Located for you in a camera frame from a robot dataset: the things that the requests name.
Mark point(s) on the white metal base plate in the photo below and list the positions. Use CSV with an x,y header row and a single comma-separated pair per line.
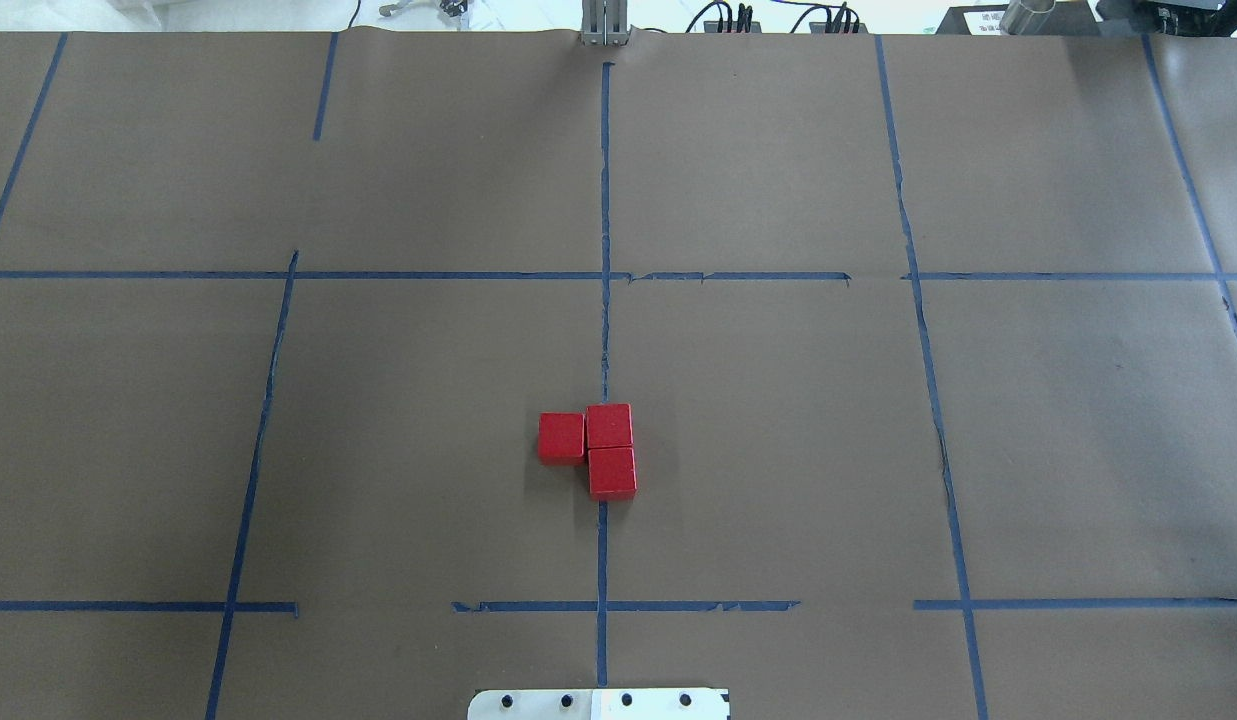
x,y
602,703

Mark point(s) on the brown paper table cover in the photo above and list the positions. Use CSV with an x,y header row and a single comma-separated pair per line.
x,y
930,343

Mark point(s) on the aluminium frame post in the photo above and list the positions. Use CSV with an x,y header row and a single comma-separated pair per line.
x,y
605,23

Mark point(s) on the red cube placed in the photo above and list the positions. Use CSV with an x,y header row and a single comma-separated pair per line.
x,y
612,474
609,426

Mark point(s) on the silver metal cup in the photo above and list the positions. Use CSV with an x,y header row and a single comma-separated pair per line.
x,y
1025,17

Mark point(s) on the red cube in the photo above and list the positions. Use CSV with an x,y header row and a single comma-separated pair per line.
x,y
561,439

